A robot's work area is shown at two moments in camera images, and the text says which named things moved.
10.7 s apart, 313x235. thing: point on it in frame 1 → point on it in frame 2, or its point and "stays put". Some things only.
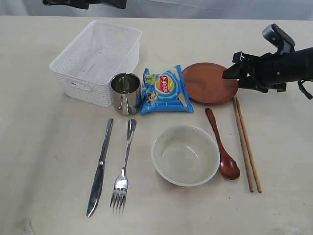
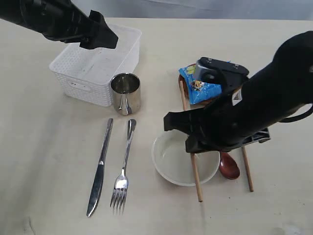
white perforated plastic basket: x=100 y=51 stays put
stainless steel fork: x=121 y=185 stays put
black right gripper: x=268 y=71 → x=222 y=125
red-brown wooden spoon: x=229 y=168 stays put
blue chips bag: x=165 y=91 → x=197 y=91
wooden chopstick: x=258 y=186 → x=193 y=155
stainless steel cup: x=125 y=86 stays put
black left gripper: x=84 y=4 → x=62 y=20
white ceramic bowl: x=185 y=155 stays put
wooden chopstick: x=243 y=147 stays put
